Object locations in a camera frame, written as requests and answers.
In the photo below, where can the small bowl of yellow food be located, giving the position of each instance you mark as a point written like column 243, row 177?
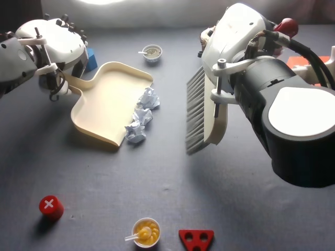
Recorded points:
column 149, row 235

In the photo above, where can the white backdrop sheet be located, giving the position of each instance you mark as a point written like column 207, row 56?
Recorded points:
column 157, row 15

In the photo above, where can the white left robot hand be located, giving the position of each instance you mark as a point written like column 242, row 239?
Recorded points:
column 65, row 39

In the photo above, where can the red cylinder with white cross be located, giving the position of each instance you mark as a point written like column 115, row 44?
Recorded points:
column 52, row 209

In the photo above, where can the toy cupcake with cream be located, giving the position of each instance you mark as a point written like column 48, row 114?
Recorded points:
column 202, row 40

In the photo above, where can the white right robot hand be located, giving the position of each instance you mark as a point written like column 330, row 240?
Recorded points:
column 235, row 31

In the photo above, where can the cream brush grey bristles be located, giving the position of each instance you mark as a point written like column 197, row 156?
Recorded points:
column 196, row 117

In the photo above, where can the blue hexagonal block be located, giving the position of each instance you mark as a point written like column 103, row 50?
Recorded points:
column 91, row 61

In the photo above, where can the large orange block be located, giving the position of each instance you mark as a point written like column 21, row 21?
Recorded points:
column 298, row 61

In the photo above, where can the small bowl of grey soup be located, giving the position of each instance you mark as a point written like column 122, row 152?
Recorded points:
column 154, row 56

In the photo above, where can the white paper ball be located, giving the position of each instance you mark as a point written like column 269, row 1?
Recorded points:
column 142, row 116
column 149, row 98
column 134, row 133

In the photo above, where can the cream plastic dustpan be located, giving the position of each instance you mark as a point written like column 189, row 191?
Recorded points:
column 104, row 104

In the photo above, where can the red triangle block with holes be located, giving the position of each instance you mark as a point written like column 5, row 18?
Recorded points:
column 195, row 235

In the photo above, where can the grey table cloth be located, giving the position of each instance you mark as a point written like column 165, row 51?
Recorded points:
column 167, row 188

